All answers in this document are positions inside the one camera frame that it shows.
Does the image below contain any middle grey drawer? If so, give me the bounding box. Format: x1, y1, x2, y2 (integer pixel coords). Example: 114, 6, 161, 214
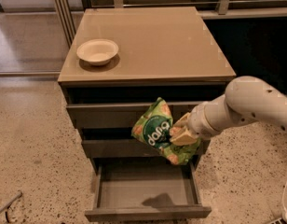
80, 136, 212, 159

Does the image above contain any grey metal floor bar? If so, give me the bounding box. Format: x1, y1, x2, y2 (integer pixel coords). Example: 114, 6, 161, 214
0, 190, 22, 214

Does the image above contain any top grey drawer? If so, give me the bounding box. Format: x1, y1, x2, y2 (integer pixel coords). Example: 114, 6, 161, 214
65, 100, 227, 130

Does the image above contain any grey drawer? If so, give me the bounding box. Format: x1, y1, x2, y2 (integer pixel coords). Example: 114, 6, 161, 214
65, 100, 227, 130
85, 157, 212, 222
80, 136, 212, 159

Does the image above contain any green rice chip bag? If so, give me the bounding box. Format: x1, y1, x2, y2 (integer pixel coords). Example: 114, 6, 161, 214
131, 97, 201, 165

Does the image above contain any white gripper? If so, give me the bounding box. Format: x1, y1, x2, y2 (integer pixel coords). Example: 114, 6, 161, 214
170, 100, 226, 146

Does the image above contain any white paper bowl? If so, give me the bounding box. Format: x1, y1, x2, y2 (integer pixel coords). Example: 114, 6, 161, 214
76, 39, 119, 66

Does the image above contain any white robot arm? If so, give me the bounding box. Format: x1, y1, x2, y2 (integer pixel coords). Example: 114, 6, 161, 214
170, 76, 287, 146

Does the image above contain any bottom grey drawer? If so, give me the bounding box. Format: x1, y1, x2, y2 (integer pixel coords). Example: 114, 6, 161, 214
85, 157, 212, 222

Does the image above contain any grey drawer cabinet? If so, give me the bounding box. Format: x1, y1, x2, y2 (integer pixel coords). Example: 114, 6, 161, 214
57, 6, 237, 173

